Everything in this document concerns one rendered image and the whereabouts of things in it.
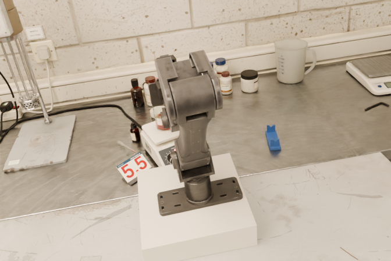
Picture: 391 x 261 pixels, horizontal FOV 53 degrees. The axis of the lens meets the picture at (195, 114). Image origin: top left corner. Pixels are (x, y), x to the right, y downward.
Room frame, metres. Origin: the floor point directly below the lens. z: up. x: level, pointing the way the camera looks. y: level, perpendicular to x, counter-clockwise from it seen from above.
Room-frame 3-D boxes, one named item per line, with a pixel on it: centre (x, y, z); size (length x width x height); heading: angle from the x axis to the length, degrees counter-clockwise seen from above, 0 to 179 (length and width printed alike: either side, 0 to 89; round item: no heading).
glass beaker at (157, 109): (1.03, 0.10, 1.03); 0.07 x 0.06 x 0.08; 13
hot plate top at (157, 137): (1.02, 0.10, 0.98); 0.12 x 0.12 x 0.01; 24
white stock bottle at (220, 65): (1.44, -0.12, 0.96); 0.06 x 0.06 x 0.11
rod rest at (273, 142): (1.01, -0.23, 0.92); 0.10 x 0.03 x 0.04; 176
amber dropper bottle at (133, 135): (1.11, 0.21, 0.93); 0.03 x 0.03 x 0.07
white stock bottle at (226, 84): (1.38, -0.13, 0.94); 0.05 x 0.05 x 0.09
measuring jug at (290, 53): (1.42, -0.41, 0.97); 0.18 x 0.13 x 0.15; 46
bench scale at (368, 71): (1.34, -0.74, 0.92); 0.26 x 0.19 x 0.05; 2
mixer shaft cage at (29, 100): (1.17, 0.54, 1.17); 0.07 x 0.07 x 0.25
